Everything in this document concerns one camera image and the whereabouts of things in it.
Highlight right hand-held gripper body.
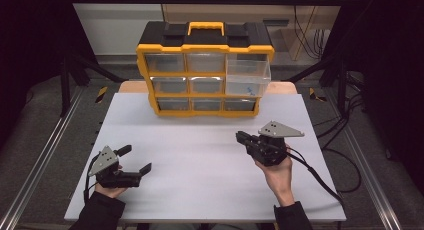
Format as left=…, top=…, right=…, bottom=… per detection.
left=244, top=120, right=305, bottom=168

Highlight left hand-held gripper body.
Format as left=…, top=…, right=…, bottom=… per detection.
left=87, top=145, right=142, bottom=189

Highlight clear plastic organizer bin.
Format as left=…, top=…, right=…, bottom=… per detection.
left=225, top=53, right=272, bottom=98

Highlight yellow black organizer cabinet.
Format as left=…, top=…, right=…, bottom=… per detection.
left=135, top=21, right=276, bottom=118

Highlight person's right hand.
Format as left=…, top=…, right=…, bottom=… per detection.
left=253, top=154, right=295, bottom=193

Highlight person's left hand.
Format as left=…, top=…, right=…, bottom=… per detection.
left=94, top=182, right=128, bottom=199

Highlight yellow black hazard tape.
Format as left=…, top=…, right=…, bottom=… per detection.
left=308, top=87, right=328, bottom=103
left=95, top=86, right=109, bottom=104

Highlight black metal stand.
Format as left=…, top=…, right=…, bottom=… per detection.
left=286, top=54, right=349, bottom=119
left=59, top=53, right=126, bottom=118

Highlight grid of clear drawers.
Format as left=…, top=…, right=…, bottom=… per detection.
left=144, top=52, right=258, bottom=112

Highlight black curtain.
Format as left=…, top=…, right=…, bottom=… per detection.
left=0, top=0, right=98, bottom=151
left=319, top=0, right=424, bottom=194

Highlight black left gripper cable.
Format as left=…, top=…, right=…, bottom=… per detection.
left=83, top=156, right=100, bottom=204

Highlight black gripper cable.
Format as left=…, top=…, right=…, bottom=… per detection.
left=83, top=156, right=100, bottom=204
left=285, top=146, right=346, bottom=208

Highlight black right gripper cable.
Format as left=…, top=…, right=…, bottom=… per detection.
left=285, top=146, right=346, bottom=208

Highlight aluminium floor rail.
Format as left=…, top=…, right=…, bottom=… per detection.
left=324, top=89, right=404, bottom=230
left=0, top=86, right=84, bottom=230

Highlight black floor cable loop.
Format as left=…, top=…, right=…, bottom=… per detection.
left=321, top=147, right=364, bottom=194

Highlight hanging black cables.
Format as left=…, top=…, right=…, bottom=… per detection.
left=293, top=4, right=326, bottom=61

